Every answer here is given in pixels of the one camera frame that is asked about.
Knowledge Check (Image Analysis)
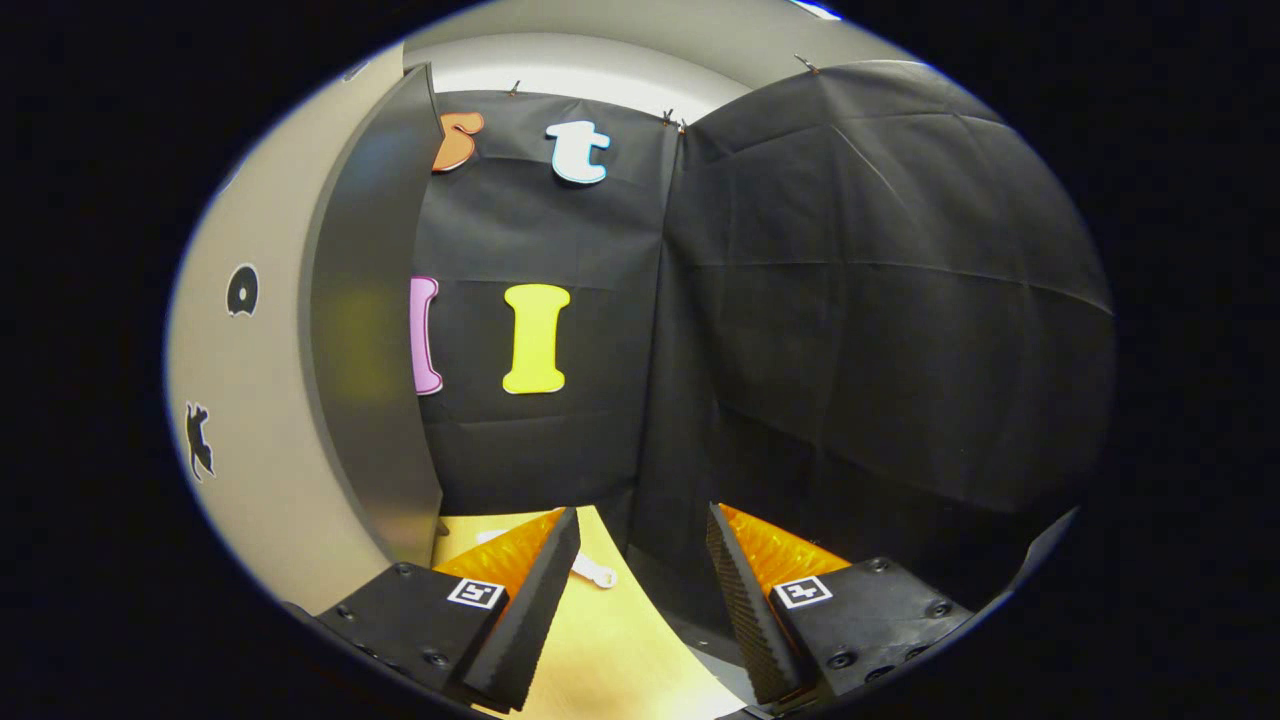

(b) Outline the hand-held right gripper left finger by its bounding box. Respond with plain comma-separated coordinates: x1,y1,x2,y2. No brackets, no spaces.
298,506,582,714

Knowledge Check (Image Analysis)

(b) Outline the black backdrop cloth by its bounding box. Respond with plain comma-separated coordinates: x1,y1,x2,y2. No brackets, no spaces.
408,58,1117,643

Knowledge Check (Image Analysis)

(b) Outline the beige cabinet door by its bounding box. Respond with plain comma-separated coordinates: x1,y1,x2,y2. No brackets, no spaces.
164,44,403,617

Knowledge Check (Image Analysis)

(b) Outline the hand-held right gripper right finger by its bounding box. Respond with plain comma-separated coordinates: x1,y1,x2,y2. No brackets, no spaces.
704,502,978,707

